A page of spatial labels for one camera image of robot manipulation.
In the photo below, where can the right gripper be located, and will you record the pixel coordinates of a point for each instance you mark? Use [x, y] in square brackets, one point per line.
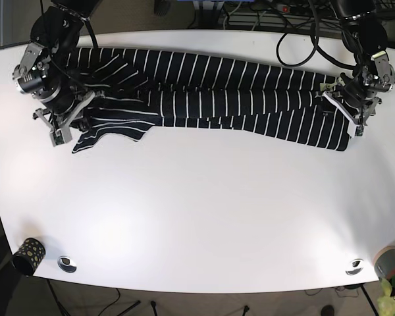
[62, 108]

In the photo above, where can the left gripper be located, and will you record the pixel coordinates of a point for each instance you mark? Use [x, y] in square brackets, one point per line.
[356, 98]

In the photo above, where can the navy white-striped T-shirt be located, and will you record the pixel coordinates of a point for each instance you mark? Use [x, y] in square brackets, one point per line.
[140, 89]

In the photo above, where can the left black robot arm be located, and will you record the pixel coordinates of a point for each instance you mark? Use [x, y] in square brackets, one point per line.
[364, 36]

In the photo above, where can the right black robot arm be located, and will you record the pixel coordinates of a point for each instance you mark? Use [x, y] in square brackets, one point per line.
[43, 74]

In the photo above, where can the black gold-dotted cup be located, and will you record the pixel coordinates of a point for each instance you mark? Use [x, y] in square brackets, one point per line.
[29, 255]

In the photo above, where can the grey tape roll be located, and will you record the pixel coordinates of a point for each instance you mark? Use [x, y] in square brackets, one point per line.
[384, 263]

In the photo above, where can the green potted plant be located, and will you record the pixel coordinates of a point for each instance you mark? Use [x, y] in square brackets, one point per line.
[386, 302]

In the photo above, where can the left table cable grommet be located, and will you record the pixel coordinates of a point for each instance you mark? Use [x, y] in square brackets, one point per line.
[66, 264]

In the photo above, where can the table cable grommet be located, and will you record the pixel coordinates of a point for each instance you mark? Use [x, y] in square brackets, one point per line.
[354, 267]
[66, 264]

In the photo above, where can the right table cable grommet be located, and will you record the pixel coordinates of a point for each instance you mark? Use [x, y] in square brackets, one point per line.
[354, 267]

